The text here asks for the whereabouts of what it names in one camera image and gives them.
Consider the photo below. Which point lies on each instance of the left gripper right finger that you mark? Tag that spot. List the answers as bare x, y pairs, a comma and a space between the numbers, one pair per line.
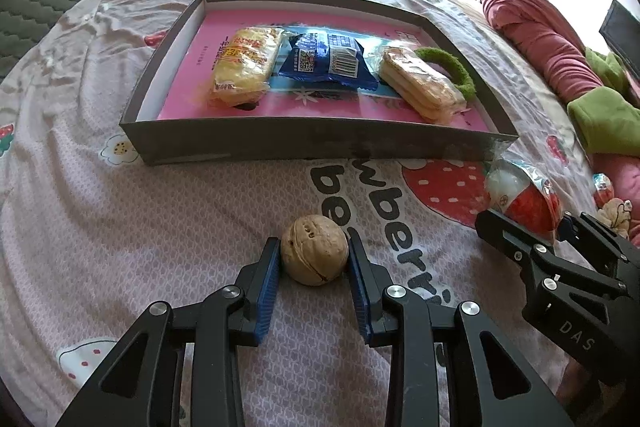
445, 359

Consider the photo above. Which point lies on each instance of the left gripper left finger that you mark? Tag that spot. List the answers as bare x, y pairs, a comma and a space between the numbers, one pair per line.
139, 381

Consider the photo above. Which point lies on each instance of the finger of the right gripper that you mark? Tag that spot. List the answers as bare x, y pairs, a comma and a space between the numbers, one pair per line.
523, 247
606, 251

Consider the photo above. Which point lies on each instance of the red candy ball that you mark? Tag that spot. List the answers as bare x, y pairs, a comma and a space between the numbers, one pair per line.
524, 194

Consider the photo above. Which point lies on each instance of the clear wafer pack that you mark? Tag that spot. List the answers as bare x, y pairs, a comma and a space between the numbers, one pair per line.
433, 95

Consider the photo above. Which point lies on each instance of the walnut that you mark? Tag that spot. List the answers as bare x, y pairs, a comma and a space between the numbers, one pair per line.
314, 250

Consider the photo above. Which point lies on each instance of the blue snack packet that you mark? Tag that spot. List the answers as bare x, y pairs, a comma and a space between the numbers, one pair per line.
319, 55

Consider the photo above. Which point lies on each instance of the yellow rice cake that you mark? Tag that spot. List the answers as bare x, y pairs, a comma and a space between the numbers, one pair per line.
242, 71

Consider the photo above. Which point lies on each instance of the floral plush toy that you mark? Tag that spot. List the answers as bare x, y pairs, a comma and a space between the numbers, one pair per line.
613, 212

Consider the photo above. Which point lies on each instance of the green blanket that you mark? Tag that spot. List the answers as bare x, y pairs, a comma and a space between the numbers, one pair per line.
606, 122

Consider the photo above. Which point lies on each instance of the strawberry print bed sheet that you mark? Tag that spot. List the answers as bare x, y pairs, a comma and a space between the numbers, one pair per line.
90, 236

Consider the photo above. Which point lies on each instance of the black television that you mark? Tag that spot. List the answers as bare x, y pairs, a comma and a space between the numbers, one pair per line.
621, 31

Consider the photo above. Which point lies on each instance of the pink quilt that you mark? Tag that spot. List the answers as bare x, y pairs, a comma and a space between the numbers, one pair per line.
545, 38

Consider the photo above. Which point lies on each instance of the shallow grey cardboard box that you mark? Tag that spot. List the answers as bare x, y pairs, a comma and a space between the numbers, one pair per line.
170, 117

